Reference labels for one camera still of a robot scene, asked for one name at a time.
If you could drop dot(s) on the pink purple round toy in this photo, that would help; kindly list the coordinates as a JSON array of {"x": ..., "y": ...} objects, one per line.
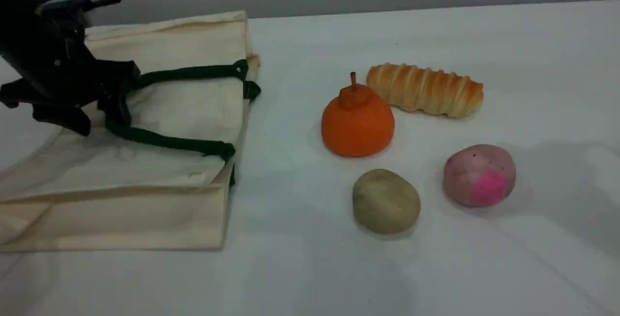
[{"x": 477, "y": 173}]

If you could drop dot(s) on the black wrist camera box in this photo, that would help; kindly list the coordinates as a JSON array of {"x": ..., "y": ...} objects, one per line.
[{"x": 63, "y": 10}]

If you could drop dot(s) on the orange toy fruit with stem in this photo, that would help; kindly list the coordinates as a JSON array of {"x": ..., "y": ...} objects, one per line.
[{"x": 358, "y": 124}]

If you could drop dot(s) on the beige round toy potato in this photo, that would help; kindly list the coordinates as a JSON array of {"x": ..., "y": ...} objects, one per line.
[{"x": 386, "y": 202}]

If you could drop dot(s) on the long striped bread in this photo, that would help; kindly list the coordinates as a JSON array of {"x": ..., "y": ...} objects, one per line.
[{"x": 426, "y": 90}]

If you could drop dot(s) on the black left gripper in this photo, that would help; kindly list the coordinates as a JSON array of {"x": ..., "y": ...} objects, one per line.
[{"x": 53, "y": 64}]

